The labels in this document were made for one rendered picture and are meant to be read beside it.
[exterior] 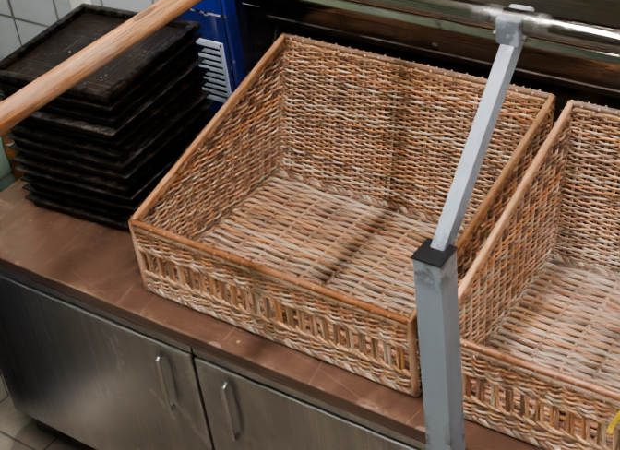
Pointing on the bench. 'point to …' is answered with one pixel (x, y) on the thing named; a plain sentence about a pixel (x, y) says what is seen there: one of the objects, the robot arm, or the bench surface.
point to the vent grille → (217, 75)
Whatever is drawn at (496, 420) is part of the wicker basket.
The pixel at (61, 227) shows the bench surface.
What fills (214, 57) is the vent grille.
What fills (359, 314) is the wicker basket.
